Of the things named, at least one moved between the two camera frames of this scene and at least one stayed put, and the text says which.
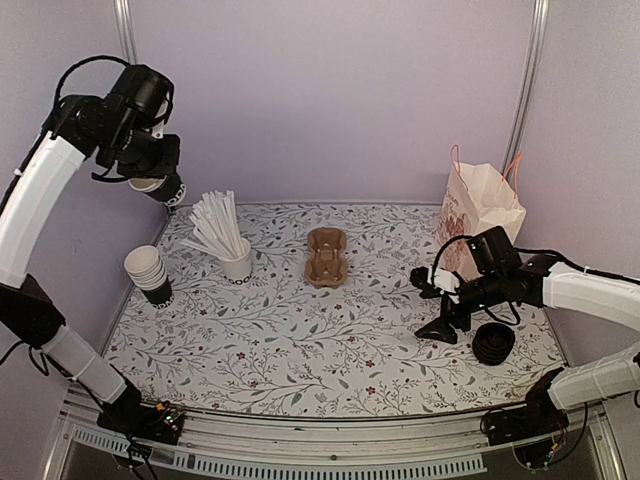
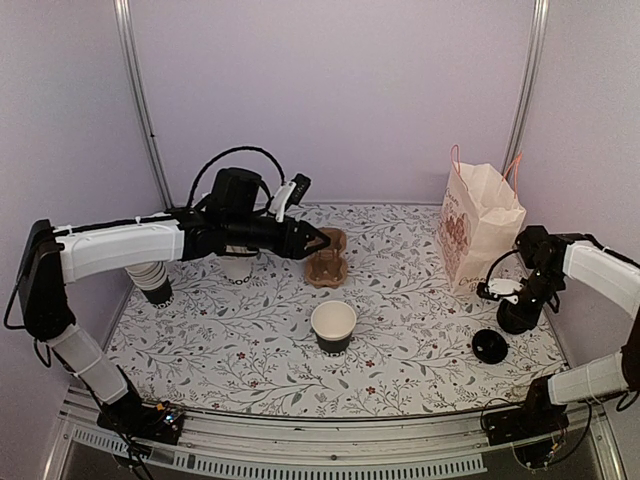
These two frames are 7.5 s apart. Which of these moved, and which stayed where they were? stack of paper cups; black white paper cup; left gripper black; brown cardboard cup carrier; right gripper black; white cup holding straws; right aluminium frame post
Moved: left gripper black; right gripper black; black white paper cup
Stayed: white cup holding straws; right aluminium frame post; brown cardboard cup carrier; stack of paper cups
